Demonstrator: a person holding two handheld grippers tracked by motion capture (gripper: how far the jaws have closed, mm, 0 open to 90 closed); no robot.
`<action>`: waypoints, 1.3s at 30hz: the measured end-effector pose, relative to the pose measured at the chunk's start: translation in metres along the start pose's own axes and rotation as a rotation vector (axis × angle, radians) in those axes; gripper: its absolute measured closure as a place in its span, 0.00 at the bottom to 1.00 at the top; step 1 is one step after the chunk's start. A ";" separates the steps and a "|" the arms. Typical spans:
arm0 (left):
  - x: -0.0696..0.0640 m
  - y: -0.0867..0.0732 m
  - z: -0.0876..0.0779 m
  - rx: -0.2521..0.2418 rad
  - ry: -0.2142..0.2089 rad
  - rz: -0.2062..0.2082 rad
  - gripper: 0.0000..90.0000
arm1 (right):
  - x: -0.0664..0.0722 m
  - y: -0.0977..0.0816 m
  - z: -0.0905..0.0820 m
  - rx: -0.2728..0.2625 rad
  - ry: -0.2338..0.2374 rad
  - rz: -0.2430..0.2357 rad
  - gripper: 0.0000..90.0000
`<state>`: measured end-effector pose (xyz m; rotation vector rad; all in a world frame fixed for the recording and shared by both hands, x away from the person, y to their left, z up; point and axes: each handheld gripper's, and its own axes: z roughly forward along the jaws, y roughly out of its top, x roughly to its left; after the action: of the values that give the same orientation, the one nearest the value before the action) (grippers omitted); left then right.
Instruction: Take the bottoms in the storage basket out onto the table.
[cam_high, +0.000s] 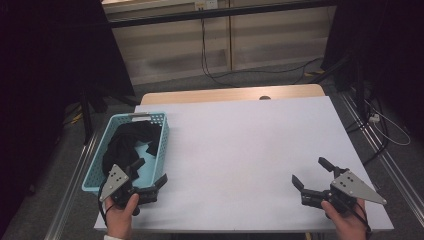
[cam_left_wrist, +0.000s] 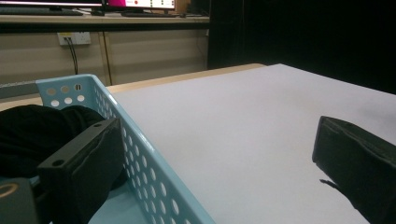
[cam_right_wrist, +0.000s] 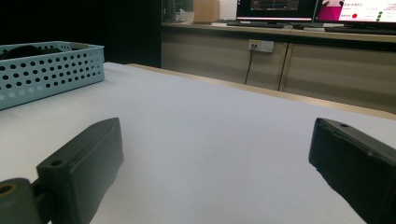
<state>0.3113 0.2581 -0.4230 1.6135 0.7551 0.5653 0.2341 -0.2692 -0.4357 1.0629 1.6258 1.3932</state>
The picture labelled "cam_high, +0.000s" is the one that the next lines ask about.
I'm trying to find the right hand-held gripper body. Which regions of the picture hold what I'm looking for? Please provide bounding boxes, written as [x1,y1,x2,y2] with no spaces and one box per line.
[301,170,388,214]

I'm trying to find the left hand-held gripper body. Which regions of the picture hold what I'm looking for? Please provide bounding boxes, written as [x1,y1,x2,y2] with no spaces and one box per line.
[99,164,158,216]

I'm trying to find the light blue plastic basket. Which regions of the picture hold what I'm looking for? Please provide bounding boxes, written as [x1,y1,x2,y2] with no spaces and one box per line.
[81,112,170,195]

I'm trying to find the black pants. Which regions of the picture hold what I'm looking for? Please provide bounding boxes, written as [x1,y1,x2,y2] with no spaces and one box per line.
[101,120,162,179]

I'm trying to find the person's left hand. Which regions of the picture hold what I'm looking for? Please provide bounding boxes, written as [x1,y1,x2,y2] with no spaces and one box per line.
[104,193,140,240]

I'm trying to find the person's right hand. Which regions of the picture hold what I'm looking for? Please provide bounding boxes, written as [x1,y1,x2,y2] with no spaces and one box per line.
[320,198,370,240]

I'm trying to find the black stand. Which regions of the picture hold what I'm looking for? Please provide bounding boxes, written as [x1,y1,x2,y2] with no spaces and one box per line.
[308,53,368,114]
[79,89,141,146]

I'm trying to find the wooden table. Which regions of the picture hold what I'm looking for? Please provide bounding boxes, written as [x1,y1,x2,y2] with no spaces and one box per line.
[139,83,326,106]

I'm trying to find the black curtain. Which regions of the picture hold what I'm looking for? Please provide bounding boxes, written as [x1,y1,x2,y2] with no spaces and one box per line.
[0,0,136,228]
[321,0,424,134]

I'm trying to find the black horizontal bar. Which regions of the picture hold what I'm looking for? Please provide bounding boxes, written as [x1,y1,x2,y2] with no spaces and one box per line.
[108,0,338,29]

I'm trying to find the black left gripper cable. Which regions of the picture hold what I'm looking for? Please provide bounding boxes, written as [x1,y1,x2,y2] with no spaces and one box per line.
[97,181,116,228]

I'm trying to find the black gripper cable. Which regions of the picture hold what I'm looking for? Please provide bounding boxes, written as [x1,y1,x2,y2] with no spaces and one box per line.
[346,199,373,235]
[97,181,116,228]

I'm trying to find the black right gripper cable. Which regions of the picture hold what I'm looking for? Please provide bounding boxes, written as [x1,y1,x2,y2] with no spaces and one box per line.
[346,199,373,235]

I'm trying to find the aluminium floor rail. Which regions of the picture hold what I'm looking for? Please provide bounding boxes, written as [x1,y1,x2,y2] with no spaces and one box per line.
[338,91,424,218]
[44,133,101,240]

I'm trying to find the black floor cable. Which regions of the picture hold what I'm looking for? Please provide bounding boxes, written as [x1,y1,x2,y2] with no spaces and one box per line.
[344,96,391,166]

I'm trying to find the white floor cable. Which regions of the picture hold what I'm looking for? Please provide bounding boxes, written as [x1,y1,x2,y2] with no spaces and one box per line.
[364,99,412,147]

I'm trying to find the black hanging cable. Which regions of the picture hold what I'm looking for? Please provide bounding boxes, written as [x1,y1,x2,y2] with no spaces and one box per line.
[199,18,324,89]

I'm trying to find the white wall socket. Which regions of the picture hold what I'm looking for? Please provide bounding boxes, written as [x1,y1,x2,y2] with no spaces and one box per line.
[194,0,218,11]

